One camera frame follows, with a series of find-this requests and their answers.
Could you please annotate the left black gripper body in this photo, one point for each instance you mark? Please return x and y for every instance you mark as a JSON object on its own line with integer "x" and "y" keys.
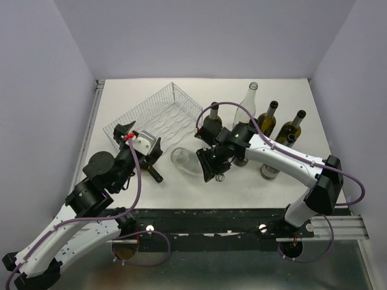
{"x": 126, "y": 154}

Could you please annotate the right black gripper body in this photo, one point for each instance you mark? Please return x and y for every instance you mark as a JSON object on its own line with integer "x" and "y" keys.
{"x": 220, "y": 160}

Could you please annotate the dark labelled wine bottle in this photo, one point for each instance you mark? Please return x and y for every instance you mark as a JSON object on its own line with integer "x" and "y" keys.
{"x": 152, "y": 171}

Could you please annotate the short clear glass bottle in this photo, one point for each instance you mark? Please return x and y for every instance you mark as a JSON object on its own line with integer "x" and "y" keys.
{"x": 187, "y": 161}

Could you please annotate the dark green wine bottle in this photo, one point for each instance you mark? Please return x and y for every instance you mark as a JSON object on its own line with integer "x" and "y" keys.
{"x": 212, "y": 123}

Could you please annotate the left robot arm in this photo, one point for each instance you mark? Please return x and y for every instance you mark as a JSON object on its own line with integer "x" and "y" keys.
{"x": 84, "y": 222}

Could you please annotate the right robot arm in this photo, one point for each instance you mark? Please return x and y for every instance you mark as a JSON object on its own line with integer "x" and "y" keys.
{"x": 322, "y": 177}

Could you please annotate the dark centre wine bottle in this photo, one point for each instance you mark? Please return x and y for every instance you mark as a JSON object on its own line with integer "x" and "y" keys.
{"x": 240, "y": 159}

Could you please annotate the tall clear glass bottle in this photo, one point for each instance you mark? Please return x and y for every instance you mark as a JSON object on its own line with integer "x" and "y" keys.
{"x": 249, "y": 104}

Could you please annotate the front right dark bottle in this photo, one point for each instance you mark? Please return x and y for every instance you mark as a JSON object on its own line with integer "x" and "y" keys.
{"x": 270, "y": 173}

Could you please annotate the olive green wine bottle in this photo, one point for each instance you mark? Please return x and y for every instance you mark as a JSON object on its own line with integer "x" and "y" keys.
{"x": 267, "y": 121}

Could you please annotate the far right green bottle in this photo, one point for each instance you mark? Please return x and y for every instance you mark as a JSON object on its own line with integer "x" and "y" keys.
{"x": 291, "y": 127}

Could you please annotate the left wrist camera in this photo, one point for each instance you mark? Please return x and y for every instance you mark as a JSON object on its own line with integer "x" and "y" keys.
{"x": 143, "y": 142}

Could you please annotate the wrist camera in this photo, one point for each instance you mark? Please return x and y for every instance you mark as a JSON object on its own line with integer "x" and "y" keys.
{"x": 143, "y": 142}
{"x": 208, "y": 133}

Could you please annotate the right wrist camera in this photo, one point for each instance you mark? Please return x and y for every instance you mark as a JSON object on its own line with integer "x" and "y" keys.
{"x": 208, "y": 133}

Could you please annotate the white wire wine rack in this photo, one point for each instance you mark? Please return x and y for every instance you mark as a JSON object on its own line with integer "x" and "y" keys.
{"x": 169, "y": 114}

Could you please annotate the aluminium frame rail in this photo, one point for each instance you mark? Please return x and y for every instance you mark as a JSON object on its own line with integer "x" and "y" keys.
{"x": 344, "y": 228}

